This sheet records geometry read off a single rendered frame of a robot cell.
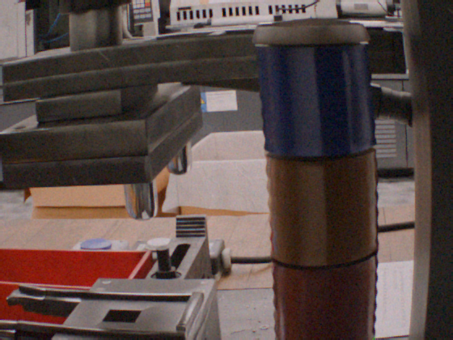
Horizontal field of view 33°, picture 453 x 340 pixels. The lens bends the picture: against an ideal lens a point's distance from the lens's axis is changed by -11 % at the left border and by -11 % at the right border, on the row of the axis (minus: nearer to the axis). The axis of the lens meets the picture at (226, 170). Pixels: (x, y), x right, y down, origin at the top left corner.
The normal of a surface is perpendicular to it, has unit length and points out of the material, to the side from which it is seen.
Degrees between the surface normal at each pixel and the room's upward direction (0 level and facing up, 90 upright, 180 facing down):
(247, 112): 90
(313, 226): 76
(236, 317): 0
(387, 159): 90
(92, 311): 0
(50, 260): 90
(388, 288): 1
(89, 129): 90
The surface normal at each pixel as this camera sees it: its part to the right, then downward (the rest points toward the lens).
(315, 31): -0.07, -0.11
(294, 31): -0.36, -0.09
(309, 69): -0.17, 0.45
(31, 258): -0.13, 0.22
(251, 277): -0.07, -0.98
